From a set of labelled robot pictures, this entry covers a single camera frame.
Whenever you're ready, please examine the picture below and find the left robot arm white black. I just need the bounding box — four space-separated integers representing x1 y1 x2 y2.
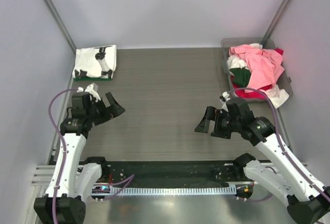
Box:
34 91 125 223

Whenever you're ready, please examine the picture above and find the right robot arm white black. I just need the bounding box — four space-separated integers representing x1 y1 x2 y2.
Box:
194 98 329 223

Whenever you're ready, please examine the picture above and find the red t shirt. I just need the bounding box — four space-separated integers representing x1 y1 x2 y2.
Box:
233 47 284 101

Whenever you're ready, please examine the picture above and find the dark green t shirt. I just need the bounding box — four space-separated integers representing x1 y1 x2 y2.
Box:
229 68 251 87

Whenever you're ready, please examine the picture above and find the folded green t shirt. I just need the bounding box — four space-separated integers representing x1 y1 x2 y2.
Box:
73 77 112 81

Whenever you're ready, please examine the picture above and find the cream white t shirt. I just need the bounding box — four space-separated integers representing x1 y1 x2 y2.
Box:
226 42 290 110

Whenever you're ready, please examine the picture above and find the pink t shirt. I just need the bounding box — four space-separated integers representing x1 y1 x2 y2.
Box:
227 43 284 90

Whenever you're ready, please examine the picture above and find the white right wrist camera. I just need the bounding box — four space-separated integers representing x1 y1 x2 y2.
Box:
219 91 230 105

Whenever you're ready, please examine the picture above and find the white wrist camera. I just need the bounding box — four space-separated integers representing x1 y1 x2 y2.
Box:
219 91 230 105
77 83 101 102

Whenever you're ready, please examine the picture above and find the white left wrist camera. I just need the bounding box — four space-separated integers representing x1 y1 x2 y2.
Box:
77 83 101 102

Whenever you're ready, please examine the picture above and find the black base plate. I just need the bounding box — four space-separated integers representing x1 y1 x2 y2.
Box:
79 160 256 183

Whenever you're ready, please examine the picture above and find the white slotted cable duct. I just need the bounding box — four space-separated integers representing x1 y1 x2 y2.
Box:
118 185 237 196

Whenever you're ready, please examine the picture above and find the aluminium rail frame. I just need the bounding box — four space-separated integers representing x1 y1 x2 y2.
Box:
30 161 309 186

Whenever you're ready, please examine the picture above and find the left corner aluminium post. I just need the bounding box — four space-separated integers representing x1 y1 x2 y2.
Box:
43 0 77 53

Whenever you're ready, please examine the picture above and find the corner aluminium post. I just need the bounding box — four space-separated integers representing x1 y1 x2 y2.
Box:
43 0 77 53
263 0 293 40

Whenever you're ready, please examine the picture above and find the right corner aluminium post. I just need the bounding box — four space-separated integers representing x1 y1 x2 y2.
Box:
263 0 293 40

